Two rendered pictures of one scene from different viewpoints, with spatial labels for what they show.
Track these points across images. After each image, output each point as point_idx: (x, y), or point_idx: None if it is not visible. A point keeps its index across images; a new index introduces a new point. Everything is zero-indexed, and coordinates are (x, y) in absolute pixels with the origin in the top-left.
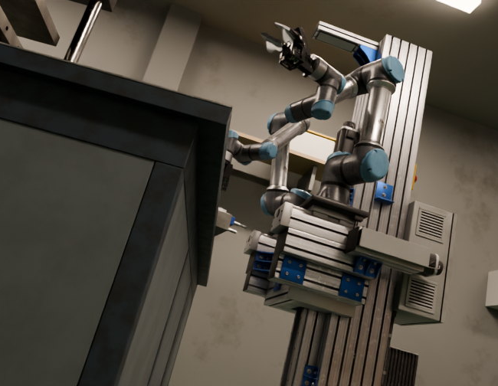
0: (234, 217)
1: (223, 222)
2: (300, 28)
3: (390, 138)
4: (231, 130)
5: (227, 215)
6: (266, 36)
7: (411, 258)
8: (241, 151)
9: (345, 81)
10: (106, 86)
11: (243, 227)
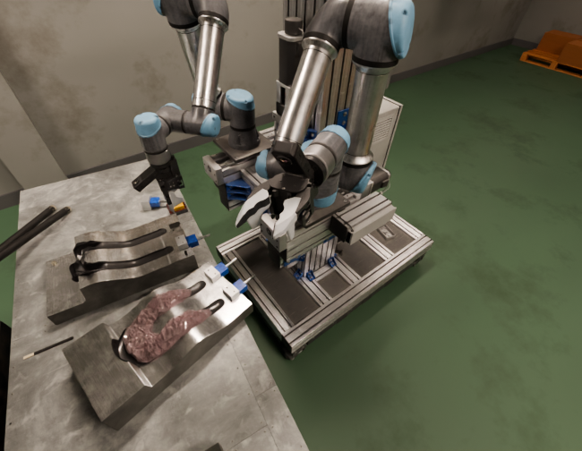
0: (246, 285)
1: (248, 312)
2: (296, 154)
3: None
4: (149, 123)
5: (249, 307)
6: (246, 221)
7: (382, 223)
8: (172, 129)
9: (349, 143)
10: None
11: (252, 277)
